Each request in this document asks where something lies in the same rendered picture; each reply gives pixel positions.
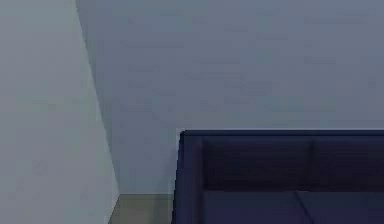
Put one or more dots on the dark blue sofa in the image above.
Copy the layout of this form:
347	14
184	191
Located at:
266	173

